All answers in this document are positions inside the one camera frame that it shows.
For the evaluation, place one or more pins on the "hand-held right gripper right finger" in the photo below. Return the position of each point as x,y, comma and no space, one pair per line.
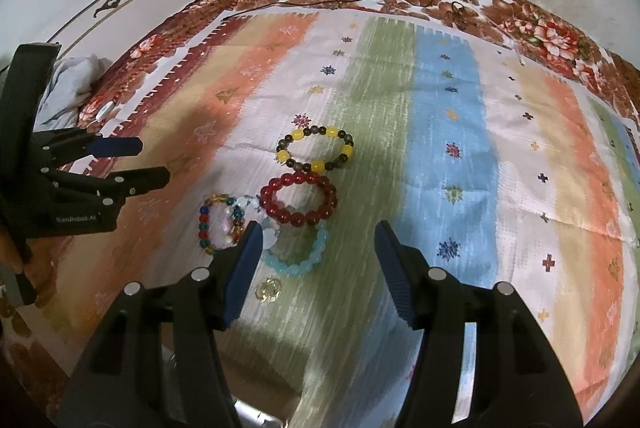
395,273

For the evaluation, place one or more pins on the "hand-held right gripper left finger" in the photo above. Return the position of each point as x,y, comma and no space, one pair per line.
245,273

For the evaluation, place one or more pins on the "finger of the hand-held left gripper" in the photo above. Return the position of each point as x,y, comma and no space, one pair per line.
145,180
117,146

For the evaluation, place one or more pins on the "gold round pendant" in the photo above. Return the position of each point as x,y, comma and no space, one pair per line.
267,290

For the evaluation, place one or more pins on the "person's left hand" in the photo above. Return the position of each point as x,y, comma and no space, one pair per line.
10,250

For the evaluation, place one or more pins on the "grey crumpled cloth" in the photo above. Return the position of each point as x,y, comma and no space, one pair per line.
75,73

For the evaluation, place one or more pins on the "striped colourful blanket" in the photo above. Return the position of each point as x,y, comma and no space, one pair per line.
440,108

